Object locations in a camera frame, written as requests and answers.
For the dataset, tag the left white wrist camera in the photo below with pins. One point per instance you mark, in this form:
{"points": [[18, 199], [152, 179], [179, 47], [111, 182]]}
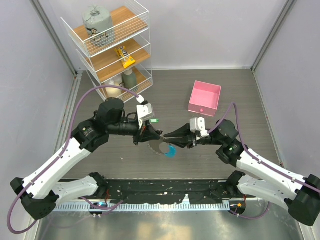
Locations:
{"points": [[145, 111]]}

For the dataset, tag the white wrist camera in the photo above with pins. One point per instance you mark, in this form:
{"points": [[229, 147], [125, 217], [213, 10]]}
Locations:
{"points": [[197, 126], [145, 111]]}

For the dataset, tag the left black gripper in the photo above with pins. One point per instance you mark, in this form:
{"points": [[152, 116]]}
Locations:
{"points": [[148, 132]]}

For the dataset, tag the green pump bottle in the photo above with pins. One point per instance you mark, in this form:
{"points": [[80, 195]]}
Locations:
{"points": [[130, 80]]}

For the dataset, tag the patterned jar on shelf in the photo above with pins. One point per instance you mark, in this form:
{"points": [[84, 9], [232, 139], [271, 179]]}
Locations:
{"points": [[116, 80]]}

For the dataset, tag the key with green tag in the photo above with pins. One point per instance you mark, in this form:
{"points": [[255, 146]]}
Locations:
{"points": [[154, 121]]}

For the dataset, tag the pink open drawer box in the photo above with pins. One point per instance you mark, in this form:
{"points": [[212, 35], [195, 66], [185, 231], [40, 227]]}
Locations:
{"points": [[204, 98]]}

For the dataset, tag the yellow candy bag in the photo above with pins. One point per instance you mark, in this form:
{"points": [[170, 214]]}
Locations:
{"points": [[126, 59]]}

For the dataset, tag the white slotted cable duct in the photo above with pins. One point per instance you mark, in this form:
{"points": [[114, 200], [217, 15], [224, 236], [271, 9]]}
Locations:
{"points": [[185, 206]]}

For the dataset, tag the cream pump bottle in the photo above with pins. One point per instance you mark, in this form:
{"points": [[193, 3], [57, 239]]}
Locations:
{"points": [[111, 91]]}

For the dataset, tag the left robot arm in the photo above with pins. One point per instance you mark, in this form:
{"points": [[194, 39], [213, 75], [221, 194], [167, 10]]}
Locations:
{"points": [[42, 191]]}

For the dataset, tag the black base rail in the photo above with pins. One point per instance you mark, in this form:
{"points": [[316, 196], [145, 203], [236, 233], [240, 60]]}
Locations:
{"points": [[164, 192]]}

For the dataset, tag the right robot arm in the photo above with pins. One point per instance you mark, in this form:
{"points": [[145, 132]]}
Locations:
{"points": [[256, 176]]}

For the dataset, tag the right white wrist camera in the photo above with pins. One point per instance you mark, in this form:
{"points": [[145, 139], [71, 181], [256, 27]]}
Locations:
{"points": [[197, 126]]}

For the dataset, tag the white wire shelf rack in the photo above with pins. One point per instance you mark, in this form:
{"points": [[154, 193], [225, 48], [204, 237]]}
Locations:
{"points": [[131, 22]]}

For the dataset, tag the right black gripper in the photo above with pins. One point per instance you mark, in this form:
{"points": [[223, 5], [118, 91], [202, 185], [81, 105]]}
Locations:
{"points": [[184, 130]]}

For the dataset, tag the grey wrapped paper roll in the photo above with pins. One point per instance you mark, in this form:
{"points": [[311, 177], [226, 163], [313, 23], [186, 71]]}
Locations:
{"points": [[99, 26]]}

